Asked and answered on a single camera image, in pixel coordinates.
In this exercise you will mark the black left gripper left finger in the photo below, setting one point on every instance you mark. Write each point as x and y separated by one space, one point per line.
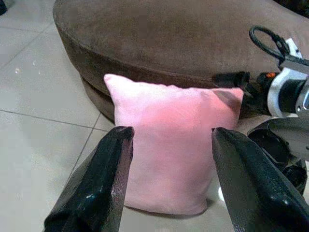
96 183

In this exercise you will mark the brown fabric sofa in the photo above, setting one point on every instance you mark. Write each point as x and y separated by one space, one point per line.
154 41

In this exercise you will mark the pink square pillow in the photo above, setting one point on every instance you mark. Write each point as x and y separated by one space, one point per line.
169 145

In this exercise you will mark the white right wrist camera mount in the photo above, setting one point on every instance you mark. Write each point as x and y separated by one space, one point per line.
274 96

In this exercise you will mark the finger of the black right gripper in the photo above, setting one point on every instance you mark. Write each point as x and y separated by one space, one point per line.
231 79
229 97

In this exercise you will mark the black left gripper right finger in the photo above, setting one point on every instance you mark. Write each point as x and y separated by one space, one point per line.
251 183

